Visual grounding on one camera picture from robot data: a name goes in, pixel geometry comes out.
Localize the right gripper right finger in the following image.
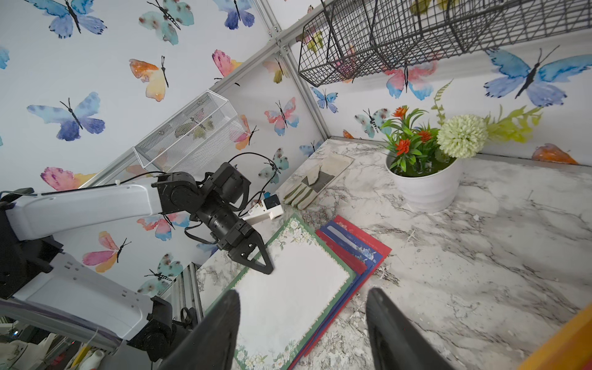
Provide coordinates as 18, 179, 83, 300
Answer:
365, 288, 452, 370

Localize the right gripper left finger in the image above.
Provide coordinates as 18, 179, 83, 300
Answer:
159, 290, 241, 370

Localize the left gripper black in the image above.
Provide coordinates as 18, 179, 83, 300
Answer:
217, 220, 274, 274

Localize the green floral stationery paper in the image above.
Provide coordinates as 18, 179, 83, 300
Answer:
203, 213, 358, 370

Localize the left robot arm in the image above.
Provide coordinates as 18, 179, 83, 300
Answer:
1, 163, 273, 361

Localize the yellow storage tray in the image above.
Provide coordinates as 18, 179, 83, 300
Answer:
518, 305, 592, 370

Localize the beige work glove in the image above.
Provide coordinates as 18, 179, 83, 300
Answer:
283, 154, 354, 211

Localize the potted flower plant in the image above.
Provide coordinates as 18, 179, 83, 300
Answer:
382, 87, 542, 214

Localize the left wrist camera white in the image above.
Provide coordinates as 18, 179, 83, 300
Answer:
242, 194, 284, 225

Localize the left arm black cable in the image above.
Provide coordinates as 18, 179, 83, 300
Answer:
184, 151, 282, 246

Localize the white mesh wall basket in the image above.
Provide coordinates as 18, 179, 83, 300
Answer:
133, 90, 245, 177

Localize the black wire wall basket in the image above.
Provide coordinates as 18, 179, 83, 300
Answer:
298, 1, 591, 87

